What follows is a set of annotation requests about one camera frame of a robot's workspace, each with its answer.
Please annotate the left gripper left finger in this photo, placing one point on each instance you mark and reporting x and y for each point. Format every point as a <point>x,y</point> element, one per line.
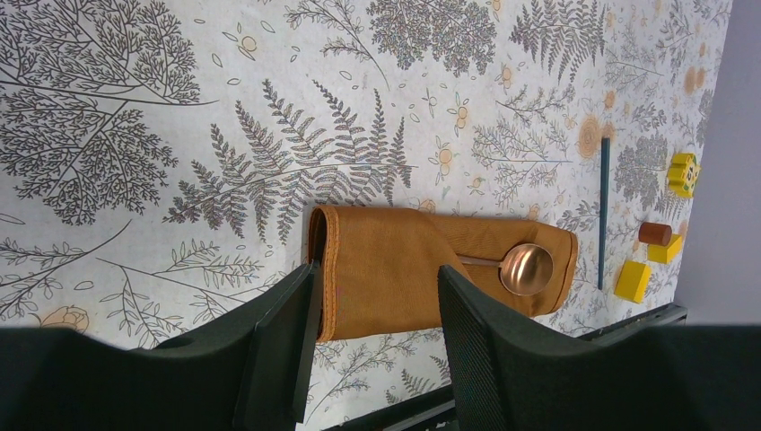
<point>246,370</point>

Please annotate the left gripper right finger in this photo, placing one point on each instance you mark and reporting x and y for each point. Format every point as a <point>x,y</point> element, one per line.
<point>509,372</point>

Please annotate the brown wooden spoon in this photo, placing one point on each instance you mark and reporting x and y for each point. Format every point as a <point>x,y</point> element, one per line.
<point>526,269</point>

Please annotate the orange cloth napkin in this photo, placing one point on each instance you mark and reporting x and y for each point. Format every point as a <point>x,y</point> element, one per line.
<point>379,265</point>

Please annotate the dark teal chopstick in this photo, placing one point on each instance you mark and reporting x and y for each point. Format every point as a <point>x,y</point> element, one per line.
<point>603,207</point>

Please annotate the yellow cylinder block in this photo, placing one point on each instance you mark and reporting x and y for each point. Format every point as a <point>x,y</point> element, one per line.
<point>633,281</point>

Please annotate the yellow cube block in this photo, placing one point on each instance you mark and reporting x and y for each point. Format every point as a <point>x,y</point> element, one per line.
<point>664,254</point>

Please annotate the brown round block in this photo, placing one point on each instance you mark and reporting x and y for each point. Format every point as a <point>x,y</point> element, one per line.
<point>655,234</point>

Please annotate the floral patterned table mat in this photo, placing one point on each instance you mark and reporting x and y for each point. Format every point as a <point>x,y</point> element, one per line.
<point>160,159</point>

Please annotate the yellow numbered die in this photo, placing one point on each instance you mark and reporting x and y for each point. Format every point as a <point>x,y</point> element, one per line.
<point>683,174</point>

